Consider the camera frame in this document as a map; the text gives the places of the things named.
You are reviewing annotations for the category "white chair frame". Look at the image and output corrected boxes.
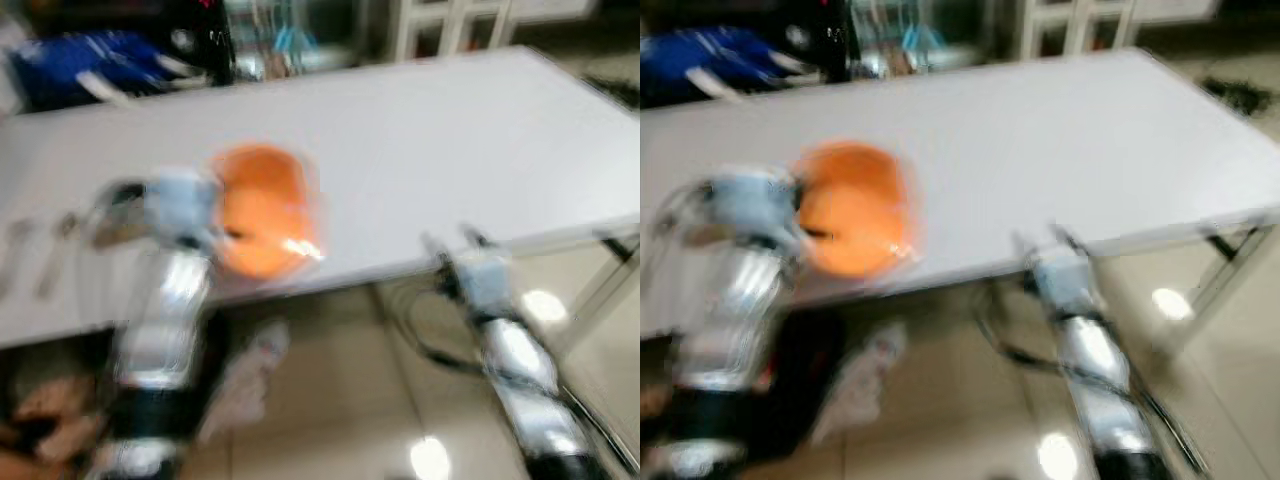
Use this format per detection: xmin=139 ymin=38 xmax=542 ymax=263
xmin=1014 ymin=0 xmax=1143 ymax=57
xmin=384 ymin=0 xmax=523 ymax=62

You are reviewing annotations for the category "black appliance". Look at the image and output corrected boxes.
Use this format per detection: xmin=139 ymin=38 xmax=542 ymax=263
xmin=789 ymin=0 xmax=853 ymax=83
xmin=163 ymin=0 xmax=237 ymax=87

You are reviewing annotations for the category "white table leg frame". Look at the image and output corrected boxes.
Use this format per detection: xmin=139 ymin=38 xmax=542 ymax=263
xmin=1148 ymin=223 xmax=1280 ymax=353
xmin=553 ymin=233 xmax=641 ymax=353

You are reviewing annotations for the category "blue bag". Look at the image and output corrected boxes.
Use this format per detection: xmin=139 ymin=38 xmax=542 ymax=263
xmin=640 ymin=27 xmax=803 ymax=102
xmin=8 ymin=29 xmax=179 ymax=112

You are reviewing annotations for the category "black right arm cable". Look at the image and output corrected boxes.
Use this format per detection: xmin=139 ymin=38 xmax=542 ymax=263
xmin=404 ymin=288 xmax=493 ymax=378
xmin=974 ymin=288 xmax=1063 ymax=369

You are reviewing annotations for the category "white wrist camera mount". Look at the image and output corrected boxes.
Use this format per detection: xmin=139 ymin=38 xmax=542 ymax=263
xmin=711 ymin=164 xmax=802 ymax=252
xmin=449 ymin=249 xmax=517 ymax=317
xmin=1029 ymin=247 xmax=1098 ymax=317
xmin=144 ymin=167 xmax=222 ymax=248

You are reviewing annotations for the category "metal spoon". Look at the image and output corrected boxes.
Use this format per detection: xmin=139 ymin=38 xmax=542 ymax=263
xmin=34 ymin=211 xmax=80 ymax=302

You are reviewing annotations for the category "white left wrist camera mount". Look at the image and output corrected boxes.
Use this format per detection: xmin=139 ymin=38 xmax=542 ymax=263
xmin=144 ymin=167 xmax=222 ymax=248
xmin=711 ymin=164 xmax=802 ymax=252

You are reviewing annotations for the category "orange plastic bowl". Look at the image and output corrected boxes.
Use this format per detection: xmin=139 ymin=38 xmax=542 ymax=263
xmin=794 ymin=139 xmax=920 ymax=282
xmin=211 ymin=142 xmax=324 ymax=282

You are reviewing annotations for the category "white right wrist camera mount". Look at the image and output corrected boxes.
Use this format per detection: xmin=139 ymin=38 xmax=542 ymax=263
xmin=449 ymin=249 xmax=517 ymax=317
xmin=1029 ymin=247 xmax=1098 ymax=317

